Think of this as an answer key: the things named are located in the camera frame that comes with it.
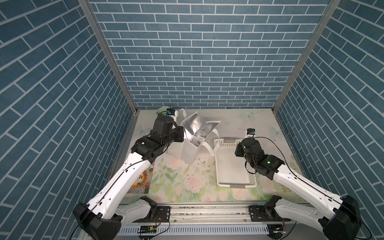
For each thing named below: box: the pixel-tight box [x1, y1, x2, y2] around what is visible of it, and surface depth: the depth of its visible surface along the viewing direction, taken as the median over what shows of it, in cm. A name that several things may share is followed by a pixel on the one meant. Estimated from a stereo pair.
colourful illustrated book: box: [127, 164, 154, 194], surface depth 85 cm
